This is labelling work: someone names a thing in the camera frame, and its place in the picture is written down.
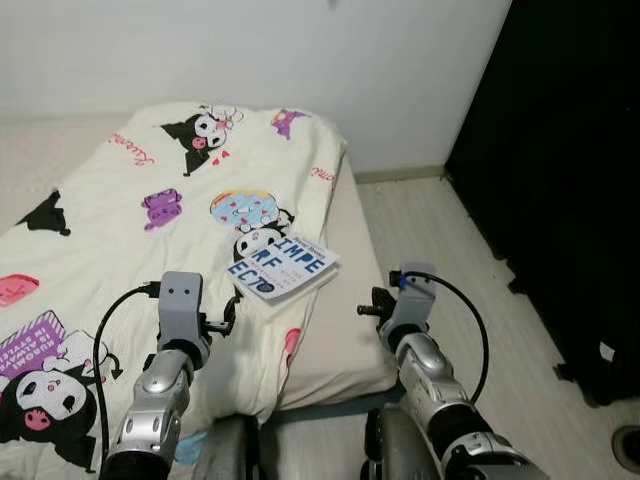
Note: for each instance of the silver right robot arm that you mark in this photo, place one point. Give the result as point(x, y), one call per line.
point(440, 390)

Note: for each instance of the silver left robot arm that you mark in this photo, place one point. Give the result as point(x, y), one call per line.
point(155, 400)

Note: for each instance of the beige sheeted mattress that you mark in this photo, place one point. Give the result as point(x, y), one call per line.
point(340, 330)

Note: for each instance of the beige skirting board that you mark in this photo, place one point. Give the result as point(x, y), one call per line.
point(400, 174)

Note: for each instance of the grey robot right leg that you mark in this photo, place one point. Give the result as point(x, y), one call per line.
point(395, 450)

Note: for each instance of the dark round floor object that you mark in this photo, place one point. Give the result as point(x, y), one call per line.
point(628, 448)

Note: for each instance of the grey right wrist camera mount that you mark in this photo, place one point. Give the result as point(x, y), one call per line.
point(412, 300)

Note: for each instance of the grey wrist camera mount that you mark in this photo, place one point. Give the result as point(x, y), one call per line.
point(412, 300)
point(182, 305)

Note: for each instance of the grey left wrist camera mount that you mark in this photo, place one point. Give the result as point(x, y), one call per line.
point(182, 305)

